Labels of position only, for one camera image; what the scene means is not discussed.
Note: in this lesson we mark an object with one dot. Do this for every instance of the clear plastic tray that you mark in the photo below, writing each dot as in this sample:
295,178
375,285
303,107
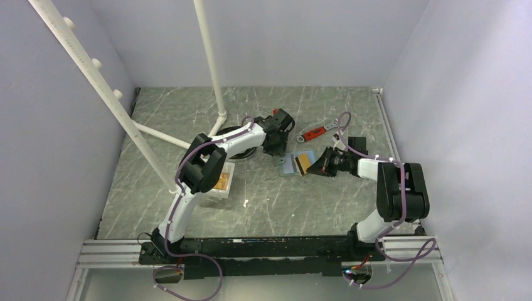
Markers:
222,188

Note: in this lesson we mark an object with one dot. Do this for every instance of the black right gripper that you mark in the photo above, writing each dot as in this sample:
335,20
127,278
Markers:
322,166

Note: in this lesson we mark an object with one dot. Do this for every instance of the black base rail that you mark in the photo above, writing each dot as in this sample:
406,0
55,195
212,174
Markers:
285,255

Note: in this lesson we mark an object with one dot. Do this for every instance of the red handled adjustable wrench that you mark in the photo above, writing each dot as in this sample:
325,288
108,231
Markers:
314,133

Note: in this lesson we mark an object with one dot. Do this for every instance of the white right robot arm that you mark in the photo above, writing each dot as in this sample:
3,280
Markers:
401,193

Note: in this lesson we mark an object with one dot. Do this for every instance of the aluminium extrusion frame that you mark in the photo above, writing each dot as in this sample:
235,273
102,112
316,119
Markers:
102,254

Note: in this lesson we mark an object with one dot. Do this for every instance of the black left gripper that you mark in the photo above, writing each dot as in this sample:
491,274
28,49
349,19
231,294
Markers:
280,150

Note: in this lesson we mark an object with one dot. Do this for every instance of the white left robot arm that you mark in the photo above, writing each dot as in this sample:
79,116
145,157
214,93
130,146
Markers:
200,169

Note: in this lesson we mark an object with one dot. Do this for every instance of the gold striped credit card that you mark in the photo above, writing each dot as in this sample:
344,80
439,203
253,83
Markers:
303,160

